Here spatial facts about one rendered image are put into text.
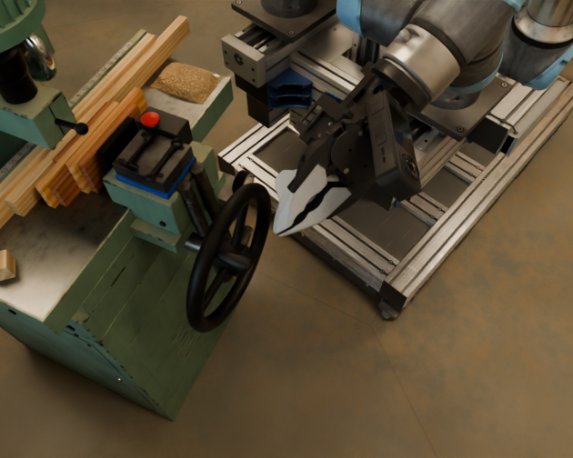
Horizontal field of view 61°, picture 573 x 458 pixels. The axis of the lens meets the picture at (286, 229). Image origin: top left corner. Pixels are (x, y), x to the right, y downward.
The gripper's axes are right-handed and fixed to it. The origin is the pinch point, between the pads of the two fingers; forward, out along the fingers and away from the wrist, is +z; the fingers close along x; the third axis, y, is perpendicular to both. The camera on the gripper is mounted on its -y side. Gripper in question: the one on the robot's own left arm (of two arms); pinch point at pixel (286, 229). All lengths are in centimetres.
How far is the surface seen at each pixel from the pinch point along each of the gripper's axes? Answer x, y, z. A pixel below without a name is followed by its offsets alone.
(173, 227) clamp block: -5.6, 30.0, 17.4
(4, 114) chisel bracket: 23, 42, 19
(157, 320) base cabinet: -26, 45, 44
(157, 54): 4, 66, -1
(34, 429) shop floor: -37, 71, 112
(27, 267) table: 8.9, 31.3, 36.0
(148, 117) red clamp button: 6.9, 37.1, 5.7
